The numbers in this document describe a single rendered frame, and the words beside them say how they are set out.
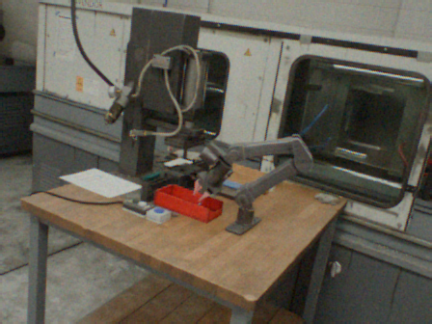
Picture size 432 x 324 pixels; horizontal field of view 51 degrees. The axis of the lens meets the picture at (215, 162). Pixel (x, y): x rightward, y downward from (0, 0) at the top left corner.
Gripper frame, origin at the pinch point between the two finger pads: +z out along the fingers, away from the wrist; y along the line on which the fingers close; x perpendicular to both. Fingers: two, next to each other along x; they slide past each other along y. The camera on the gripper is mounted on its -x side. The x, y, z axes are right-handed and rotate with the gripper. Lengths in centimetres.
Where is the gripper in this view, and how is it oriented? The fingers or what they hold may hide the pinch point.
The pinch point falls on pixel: (197, 197)
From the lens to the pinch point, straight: 178.6
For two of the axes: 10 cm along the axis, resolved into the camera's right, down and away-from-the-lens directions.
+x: -4.8, 1.7, -8.6
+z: -5.7, 6.9, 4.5
